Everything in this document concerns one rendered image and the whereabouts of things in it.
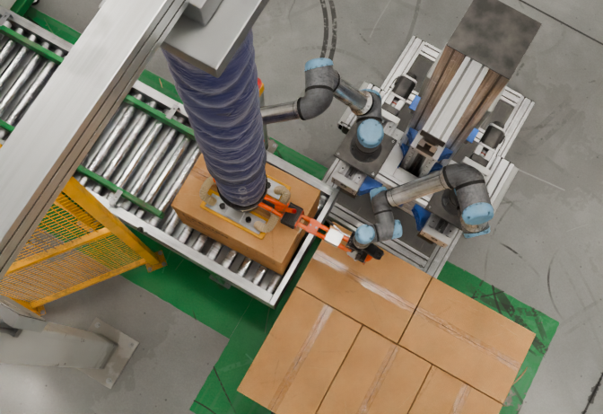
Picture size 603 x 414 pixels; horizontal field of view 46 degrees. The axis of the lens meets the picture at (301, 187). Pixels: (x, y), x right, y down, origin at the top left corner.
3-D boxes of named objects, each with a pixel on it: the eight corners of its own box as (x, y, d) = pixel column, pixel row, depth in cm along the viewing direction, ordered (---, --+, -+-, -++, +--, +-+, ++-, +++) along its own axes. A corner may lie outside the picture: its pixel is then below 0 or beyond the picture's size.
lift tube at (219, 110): (193, 168, 278) (118, 7, 157) (225, 117, 283) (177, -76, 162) (246, 198, 275) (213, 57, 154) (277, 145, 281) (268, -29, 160)
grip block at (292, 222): (278, 222, 329) (278, 219, 324) (289, 204, 331) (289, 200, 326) (294, 230, 328) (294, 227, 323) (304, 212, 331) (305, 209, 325)
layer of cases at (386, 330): (241, 389, 397) (236, 390, 358) (328, 235, 420) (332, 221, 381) (433, 503, 383) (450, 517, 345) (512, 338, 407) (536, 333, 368)
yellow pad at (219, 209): (199, 207, 341) (197, 205, 336) (210, 189, 343) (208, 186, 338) (262, 240, 337) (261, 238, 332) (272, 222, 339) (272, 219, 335)
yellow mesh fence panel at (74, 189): (26, 321, 418) (-220, 267, 215) (21, 305, 421) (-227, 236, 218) (167, 265, 428) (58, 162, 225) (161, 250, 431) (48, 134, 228)
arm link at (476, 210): (482, 203, 322) (485, 177, 270) (491, 235, 318) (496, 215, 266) (456, 210, 324) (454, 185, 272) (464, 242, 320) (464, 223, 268)
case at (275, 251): (182, 223, 379) (170, 205, 340) (219, 159, 388) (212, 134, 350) (282, 276, 373) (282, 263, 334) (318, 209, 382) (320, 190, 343)
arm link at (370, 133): (354, 153, 329) (357, 144, 316) (354, 125, 333) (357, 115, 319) (381, 153, 329) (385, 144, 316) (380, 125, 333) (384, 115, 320)
